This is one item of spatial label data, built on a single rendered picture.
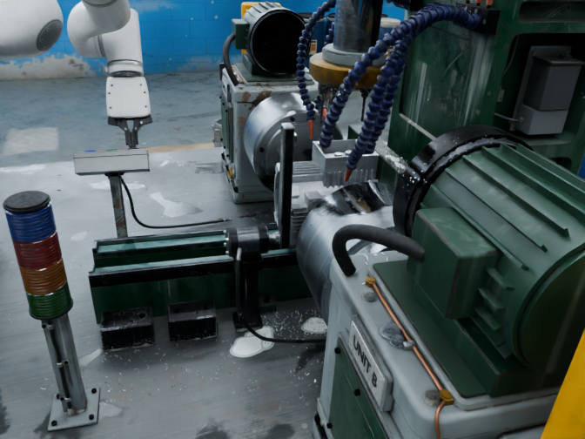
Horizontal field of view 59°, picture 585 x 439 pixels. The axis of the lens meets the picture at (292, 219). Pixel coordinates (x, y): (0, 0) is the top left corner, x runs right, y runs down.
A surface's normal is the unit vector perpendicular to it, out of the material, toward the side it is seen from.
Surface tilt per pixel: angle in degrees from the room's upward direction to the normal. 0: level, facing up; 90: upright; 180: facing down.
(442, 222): 0
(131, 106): 61
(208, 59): 90
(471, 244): 0
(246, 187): 90
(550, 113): 90
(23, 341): 0
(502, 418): 90
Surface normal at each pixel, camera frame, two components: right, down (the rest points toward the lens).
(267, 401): 0.04, -0.87
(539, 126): 0.25, 0.48
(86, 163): 0.24, 0.01
